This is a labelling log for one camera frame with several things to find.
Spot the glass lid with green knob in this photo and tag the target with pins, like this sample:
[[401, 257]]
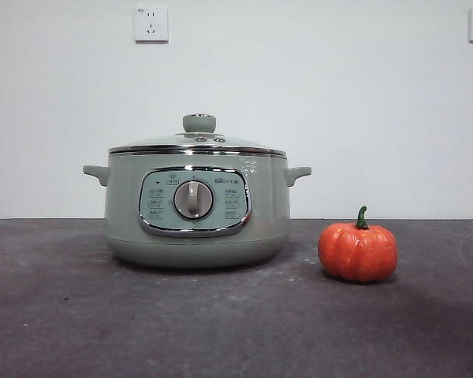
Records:
[[199, 123]]

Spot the small orange pumpkin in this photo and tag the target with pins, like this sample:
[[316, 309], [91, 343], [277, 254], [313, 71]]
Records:
[[354, 256]]

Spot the green electric cooking pot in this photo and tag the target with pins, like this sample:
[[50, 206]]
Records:
[[260, 220]]

